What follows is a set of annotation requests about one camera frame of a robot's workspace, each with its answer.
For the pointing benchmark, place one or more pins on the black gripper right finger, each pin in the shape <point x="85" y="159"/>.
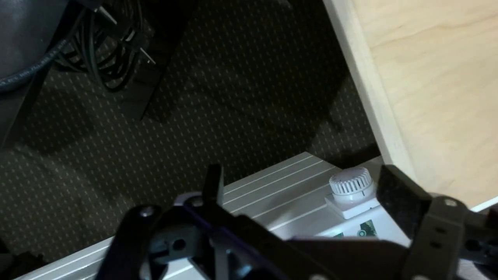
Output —
<point x="441" y="233"/>

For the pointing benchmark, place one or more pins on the white round heater knob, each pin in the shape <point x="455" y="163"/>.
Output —
<point x="353" y="183"/>

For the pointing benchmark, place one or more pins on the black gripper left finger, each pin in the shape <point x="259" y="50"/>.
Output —
<point x="157" y="243"/>

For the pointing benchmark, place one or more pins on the light wood pull-out shelf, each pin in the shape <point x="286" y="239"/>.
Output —
<point x="437" y="93"/>

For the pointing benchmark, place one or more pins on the black table leg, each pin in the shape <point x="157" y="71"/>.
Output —
<point x="157" y="56"/>

